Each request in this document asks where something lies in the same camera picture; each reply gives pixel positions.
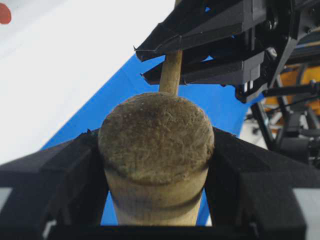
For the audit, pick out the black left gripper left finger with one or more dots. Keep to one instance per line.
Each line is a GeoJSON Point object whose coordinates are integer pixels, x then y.
{"type": "Point", "coordinates": [61, 185]}

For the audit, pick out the left red dot mark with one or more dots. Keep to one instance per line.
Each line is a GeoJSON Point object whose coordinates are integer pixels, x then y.
{"type": "Point", "coordinates": [5, 14]}

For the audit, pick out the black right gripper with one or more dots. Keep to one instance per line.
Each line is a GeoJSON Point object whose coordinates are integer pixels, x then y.
{"type": "Point", "coordinates": [277, 27]}

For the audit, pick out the large white foam board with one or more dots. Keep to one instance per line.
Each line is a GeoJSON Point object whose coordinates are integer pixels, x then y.
{"type": "Point", "coordinates": [55, 54]}

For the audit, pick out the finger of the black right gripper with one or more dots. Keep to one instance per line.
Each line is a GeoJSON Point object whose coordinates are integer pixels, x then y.
{"type": "Point", "coordinates": [198, 22]}

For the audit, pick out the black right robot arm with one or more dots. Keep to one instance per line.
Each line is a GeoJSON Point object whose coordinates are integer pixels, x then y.
{"type": "Point", "coordinates": [292, 128]}

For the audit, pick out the wooden mallet hammer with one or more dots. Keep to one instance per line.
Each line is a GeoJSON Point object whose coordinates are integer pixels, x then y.
{"type": "Point", "coordinates": [156, 149]}

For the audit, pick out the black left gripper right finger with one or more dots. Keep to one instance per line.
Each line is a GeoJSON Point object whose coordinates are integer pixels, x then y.
{"type": "Point", "coordinates": [254, 193]}

